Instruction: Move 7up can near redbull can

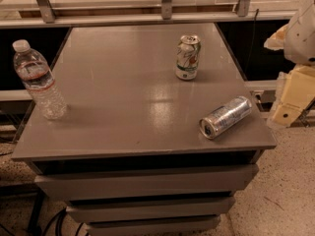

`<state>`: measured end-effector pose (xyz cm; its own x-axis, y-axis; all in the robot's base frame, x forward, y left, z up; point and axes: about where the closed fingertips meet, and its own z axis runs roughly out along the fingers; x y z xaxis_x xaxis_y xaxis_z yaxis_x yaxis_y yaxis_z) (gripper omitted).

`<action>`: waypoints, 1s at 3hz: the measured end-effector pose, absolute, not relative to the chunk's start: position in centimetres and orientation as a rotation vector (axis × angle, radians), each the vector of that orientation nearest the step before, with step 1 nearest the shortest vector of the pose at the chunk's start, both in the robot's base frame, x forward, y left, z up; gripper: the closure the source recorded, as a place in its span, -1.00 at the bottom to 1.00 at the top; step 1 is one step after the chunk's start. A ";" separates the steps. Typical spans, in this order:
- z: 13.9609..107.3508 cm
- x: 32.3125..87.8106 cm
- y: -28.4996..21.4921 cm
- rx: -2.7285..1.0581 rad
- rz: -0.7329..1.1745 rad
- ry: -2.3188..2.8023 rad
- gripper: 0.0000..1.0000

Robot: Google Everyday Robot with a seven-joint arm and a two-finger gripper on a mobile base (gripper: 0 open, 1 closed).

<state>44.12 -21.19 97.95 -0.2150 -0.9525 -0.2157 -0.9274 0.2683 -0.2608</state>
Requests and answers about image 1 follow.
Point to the clear plastic water bottle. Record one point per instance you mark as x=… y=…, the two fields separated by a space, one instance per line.
x=36 y=76

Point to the green white 7up can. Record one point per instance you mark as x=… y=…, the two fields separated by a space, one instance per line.
x=187 y=62

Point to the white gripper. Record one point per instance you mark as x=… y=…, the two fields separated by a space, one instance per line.
x=301 y=36

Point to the metal window frame rail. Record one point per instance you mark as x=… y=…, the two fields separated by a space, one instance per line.
x=82 y=13

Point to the silver blue redbull can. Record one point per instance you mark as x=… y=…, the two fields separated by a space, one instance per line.
x=224 y=117

